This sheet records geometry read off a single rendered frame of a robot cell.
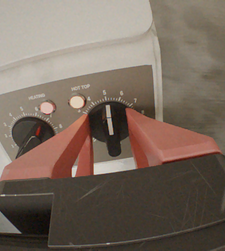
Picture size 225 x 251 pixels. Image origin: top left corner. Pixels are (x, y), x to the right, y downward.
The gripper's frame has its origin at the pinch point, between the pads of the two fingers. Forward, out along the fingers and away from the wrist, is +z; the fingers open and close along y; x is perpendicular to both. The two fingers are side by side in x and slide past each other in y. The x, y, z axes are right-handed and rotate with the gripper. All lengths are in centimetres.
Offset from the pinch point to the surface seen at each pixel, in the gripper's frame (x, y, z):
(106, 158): 3.7, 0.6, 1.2
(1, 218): 88, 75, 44
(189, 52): -1.7, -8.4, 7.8
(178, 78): 0.5, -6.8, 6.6
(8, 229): 95, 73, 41
